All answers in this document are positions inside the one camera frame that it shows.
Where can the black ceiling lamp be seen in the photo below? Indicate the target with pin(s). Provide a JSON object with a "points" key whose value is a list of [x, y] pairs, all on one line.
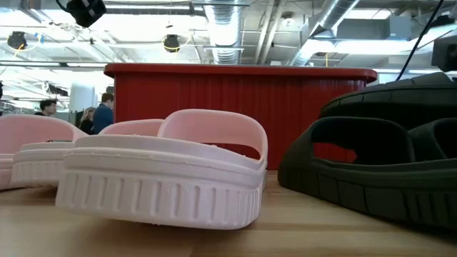
{"points": [[16, 39], [171, 43]]}

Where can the black foam slide sandal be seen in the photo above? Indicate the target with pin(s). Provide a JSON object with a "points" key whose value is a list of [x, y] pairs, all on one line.
{"points": [[392, 100], [421, 142], [357, 192]]}

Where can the red plastic bin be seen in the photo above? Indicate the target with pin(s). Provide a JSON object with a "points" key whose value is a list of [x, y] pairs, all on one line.
{"points": [[214, 93]]}

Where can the grey ceiling duct box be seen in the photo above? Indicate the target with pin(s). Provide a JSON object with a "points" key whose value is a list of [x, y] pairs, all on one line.
{"points": [[371, 28]]}

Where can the pink foam slide sandal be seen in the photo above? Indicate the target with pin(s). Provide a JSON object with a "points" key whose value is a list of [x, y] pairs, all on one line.
{"points": [[35, 128], [39, 171], [160, 192]]}

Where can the silver spiral duct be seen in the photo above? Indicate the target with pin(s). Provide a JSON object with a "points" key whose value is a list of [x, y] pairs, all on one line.
{"points": [[225, 21], [332, 14]]}

